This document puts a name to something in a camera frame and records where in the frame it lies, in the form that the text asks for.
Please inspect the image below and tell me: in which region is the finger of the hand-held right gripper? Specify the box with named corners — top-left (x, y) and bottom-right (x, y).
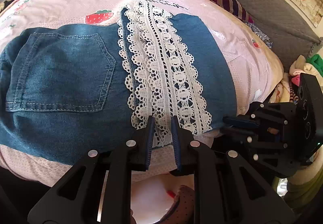
top-left (223, 102), bottom-right (299, 129)
top-left (220, 126), bottom-right (302, 178)

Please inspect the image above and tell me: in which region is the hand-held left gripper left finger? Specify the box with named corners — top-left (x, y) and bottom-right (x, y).
top-left (27, 116), bottom-right (155, 224)

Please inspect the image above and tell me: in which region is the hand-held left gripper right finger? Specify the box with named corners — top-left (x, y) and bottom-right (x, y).
top-left (171, 116), bottom-right (296, 224)

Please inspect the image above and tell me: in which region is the blue denim pants lace trim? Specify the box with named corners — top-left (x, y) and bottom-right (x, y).
top-left (0, 0), bottom-right (238, 165)

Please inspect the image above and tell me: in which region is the beige cloth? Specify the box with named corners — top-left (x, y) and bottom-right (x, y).
top-left (278, 156), bottom-right (323, 214)

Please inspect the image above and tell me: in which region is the cream fluffy cloth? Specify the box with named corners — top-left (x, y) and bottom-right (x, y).
top-left (289, 55), bottom-right (311, 76)

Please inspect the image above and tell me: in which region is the green cloth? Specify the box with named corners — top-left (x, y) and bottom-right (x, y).
top-left (306, 54), bottom-right (323, 77)

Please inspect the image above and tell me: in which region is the blue floral pillow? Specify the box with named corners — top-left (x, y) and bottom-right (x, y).
top-left (247, 22), bottom-right (273, 49)

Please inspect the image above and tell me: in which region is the striped dark cloth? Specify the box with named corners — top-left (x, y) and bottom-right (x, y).
top-left (212, 0), bottom-right (254, 24)

